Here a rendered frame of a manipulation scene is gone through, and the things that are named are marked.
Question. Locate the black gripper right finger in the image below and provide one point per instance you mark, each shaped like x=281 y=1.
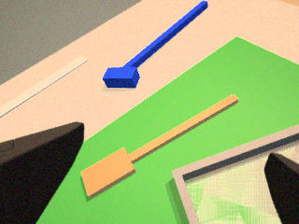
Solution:
x=282 y=176

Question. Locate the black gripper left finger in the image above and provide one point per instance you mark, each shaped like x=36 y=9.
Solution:
x=32 y=167

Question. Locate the blue golf putter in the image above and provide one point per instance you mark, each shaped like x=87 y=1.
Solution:
x=128 y=76

